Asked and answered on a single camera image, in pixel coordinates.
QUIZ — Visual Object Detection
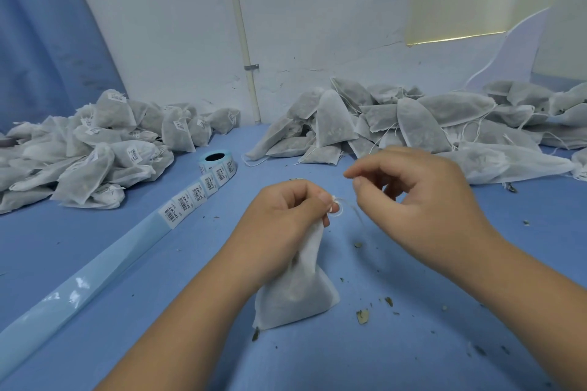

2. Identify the person's left forearm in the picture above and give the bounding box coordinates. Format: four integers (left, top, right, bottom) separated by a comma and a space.
96, 262, 271, 391

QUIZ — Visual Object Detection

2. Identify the person's left hand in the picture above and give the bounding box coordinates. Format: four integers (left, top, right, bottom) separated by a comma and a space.
223, 179, 337, 294

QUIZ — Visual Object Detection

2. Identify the blue curtain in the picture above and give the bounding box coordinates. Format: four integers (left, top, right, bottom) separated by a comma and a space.
0, 0, 128, 133

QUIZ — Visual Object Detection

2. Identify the white wall pipe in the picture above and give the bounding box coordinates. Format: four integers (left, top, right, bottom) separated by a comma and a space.
222, 0, 264, 125

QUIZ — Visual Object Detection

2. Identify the blue label roll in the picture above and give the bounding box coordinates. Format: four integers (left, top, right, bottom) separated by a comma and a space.
0, 150, 238, 382

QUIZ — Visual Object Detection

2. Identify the person's right hand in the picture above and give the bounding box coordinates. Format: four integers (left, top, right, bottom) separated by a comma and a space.
343, 148, 503, 294

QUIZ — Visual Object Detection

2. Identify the pile of unlabelled herb bags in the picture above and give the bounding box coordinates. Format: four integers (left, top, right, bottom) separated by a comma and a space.
244, 77, 587, 186

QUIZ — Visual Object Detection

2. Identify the large beige panel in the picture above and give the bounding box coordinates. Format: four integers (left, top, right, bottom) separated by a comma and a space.
534, 0, 587, 83

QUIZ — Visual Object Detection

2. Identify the pile of labelled herb bags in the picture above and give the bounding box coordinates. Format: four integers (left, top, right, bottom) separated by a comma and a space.
0, 88, 243, 216

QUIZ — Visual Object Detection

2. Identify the white herb sachet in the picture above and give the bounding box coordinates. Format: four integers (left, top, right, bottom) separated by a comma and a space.
252, 216, 342, 332

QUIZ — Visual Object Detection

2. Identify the white curved board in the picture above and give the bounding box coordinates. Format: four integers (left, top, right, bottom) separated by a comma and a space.
463, 7, 552, 92

